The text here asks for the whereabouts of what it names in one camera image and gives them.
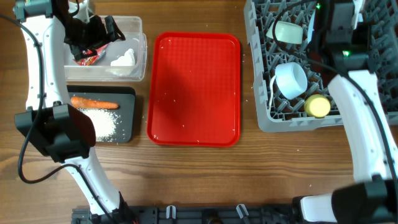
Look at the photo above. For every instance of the light green bowl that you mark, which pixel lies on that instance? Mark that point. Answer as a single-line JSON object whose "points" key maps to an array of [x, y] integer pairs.
{"points": [[289, 33]]}

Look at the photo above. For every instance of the red snack wrapper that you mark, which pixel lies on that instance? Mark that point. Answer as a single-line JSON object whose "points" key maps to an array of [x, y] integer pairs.
{"points": [[89, 58]]}

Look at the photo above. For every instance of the red serving tray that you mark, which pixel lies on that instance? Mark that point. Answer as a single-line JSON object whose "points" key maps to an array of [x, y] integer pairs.
{"points": [[195, 90]]}

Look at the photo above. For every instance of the clear plastic bin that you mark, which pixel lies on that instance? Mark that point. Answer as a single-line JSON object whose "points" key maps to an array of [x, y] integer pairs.
{"points": [[131, 27]]}

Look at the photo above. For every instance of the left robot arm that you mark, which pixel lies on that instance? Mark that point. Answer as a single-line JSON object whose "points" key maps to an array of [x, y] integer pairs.
{"points": [[50, 122]]}

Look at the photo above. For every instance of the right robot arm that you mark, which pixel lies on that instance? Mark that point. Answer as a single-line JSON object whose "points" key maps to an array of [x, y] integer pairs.
{"points": [[340, 45]]}

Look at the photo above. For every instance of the light blue bowl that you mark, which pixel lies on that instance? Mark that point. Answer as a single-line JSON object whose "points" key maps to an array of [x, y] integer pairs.
{"points": [[291, 80]]}

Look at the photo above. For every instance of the black waste tray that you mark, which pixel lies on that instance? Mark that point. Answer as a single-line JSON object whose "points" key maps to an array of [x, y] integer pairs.
{"points": [[124, 96]]}

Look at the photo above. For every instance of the light blue plate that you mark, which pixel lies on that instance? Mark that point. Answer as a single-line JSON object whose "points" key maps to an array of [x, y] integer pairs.
{"points": [[311, 27]]}

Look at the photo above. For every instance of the white rice pile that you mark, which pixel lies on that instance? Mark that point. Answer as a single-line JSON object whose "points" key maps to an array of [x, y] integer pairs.
{"points": [[105, 122]]}

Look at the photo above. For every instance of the white plastic spoon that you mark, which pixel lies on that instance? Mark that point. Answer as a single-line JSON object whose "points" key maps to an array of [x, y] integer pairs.
{"points": [[272, 81]]}

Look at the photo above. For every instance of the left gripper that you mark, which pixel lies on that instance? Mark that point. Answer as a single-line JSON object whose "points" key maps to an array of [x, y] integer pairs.
{"points": [[101, 37]]}

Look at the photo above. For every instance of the orange carrot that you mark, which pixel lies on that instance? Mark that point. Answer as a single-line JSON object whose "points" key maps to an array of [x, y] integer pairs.
{"points": [[79, 102]]}

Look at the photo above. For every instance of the grey dishwasher rack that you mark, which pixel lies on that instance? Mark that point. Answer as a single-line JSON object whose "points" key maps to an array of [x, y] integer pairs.
{"points": [[288, 115]]}

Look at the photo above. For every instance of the white tissue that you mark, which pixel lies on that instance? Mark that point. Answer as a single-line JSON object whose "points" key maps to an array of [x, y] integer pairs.
{"points": [[123, 65]]}

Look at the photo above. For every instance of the yellow plastic cup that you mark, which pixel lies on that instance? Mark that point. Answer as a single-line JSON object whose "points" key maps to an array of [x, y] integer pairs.
{"points": [[317, 106]]}

